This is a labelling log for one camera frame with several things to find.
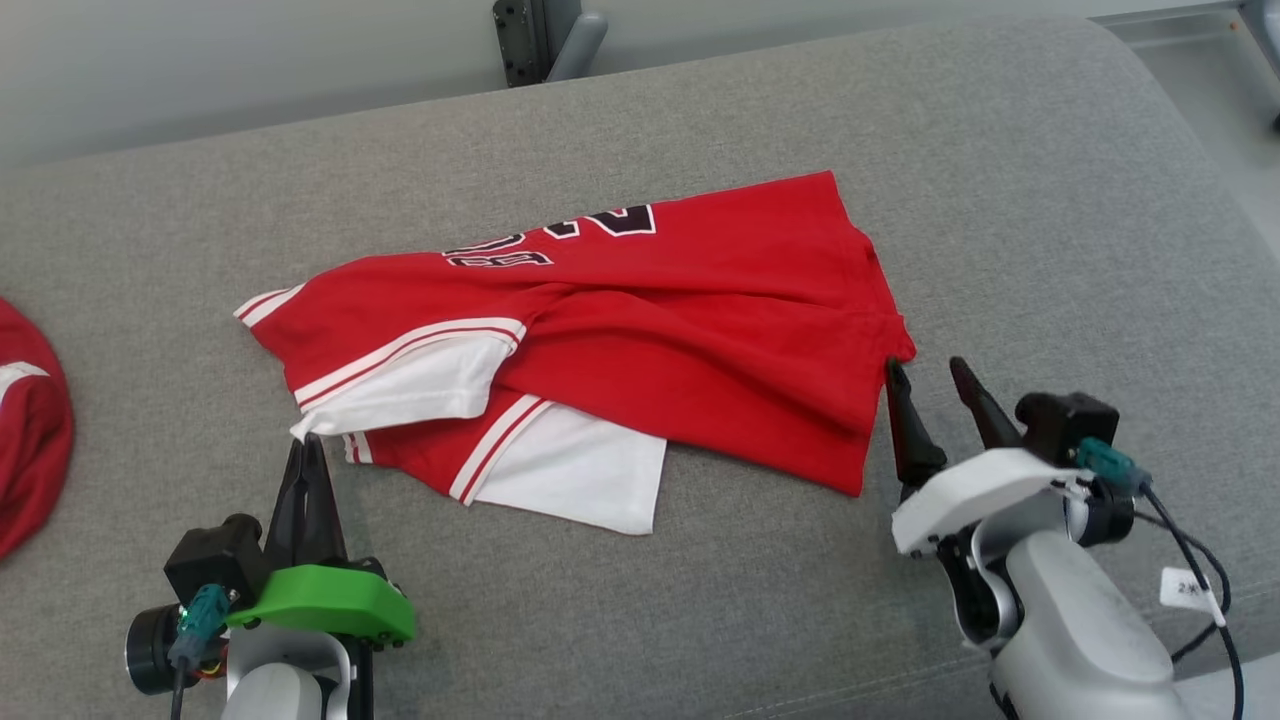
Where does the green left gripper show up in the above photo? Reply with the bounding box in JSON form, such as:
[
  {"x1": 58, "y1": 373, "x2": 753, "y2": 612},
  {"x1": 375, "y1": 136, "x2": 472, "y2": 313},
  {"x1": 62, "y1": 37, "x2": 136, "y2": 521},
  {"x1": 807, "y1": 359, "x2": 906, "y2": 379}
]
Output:
[{"x1": 225, "y1": 433, "x2": 417, "y2": 651}]

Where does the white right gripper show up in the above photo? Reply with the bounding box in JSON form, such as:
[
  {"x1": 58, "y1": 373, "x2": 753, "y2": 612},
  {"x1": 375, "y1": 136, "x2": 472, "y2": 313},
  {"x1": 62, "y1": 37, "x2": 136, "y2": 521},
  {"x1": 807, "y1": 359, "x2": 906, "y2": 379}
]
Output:
[{"x1": 884, "y1": 356, "x2": 1087, "y2": 647}]

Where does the red basketball jersey white trim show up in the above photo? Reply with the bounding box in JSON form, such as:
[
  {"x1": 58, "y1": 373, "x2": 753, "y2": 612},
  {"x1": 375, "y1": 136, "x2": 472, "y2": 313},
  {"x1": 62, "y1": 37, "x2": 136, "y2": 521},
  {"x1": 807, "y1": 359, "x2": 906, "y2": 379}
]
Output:
[{"x1": 234, "y1": 170, "x2": 918, "y2": 537}]

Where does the red shorts white stripe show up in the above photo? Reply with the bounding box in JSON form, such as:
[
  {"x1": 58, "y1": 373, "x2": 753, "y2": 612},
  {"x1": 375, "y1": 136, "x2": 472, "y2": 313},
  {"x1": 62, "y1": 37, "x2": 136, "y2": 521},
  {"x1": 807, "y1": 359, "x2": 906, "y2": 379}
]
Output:
[{"x1": 0, "y1": 297, "x2": 76, "y2": 561}]

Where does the teal left camera connector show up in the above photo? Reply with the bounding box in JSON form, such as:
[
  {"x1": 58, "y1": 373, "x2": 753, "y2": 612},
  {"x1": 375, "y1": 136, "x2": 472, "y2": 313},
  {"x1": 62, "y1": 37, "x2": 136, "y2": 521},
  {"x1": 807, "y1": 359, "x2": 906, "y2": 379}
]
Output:
[{"x1": 168, "y1": 584, "x2": 233, "y2": 669}]

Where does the teal camera connector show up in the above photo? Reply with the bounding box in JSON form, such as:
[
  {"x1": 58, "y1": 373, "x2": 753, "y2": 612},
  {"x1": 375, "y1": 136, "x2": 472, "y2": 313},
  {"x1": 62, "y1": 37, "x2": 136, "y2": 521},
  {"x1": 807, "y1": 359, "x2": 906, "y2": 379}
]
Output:
[
  {"x1": 1074, "y1": 436, "x2": 1153, "y2": 498},
  {"x1": 168, "y1": 584, "x2": 233, "y2": 669}
]

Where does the teal right camera connector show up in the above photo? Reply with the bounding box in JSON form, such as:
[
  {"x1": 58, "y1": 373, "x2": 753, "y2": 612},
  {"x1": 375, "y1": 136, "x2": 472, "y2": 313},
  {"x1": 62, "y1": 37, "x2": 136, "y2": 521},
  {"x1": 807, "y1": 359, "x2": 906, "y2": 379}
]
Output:
[{"x1": 1074, "y1": 436, "x2": 1153, "y2": 498}]

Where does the white cable label tag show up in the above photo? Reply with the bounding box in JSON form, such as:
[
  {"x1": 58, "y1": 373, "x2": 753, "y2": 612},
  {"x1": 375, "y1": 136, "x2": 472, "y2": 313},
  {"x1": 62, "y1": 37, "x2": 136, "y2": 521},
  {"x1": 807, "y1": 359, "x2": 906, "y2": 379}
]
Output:
[{"x1": 1158, "y1": 566, "x2": 1228, "y2": 628}]

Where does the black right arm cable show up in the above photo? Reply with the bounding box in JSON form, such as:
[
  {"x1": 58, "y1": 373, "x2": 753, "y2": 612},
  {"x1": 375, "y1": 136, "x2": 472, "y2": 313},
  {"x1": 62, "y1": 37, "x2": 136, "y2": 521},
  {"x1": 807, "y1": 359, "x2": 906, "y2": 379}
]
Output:
[{"x1": 1135, "y1": 482, "x2": 1247, "y2": 720}]

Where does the grey partition bottom rail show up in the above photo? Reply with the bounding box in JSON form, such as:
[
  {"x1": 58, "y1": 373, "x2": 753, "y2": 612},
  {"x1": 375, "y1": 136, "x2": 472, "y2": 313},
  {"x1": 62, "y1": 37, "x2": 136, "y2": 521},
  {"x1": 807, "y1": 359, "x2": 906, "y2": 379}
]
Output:
[{"x1": 1090, "y1": 0, "x2": 1280, "y2": 133}]

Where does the grey partition post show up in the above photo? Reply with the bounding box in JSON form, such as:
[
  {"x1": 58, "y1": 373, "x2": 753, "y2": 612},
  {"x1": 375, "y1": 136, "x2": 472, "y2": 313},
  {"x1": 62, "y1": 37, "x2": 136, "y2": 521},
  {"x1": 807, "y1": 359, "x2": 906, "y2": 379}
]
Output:
[{"x1": 491, "y1": 0, "x2": 610, "y2": 90}]

